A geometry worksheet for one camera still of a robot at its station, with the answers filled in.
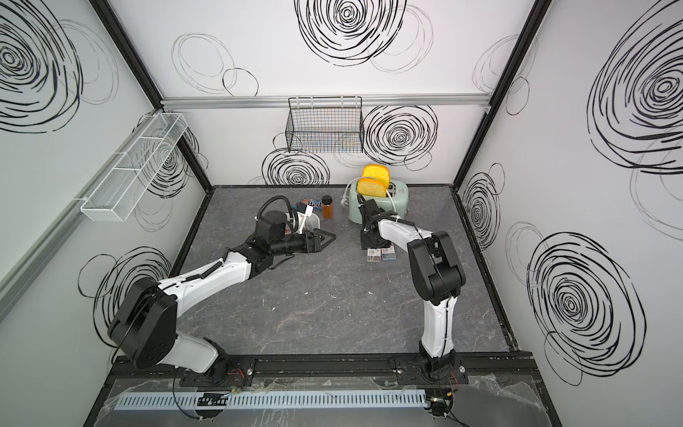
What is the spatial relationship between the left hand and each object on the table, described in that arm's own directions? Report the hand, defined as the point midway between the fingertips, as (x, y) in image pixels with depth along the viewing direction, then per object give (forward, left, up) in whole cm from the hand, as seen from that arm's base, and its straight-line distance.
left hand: (329, 238), depth 79 cm
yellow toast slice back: (+28, -17, +2) cm, 33 cm away
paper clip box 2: (+4, -15, -16) cm, 23 cm away
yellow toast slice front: (+21, -13, +2) cm, 25 cm away
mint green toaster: (+20, -23, -4) cm, 31 cm away
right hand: (+10, -16, -16) cm, 25 cm away
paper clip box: (+6, -21, -17) cm, 28 cm away
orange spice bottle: (+22, +2, -12) cm, 25 cm away
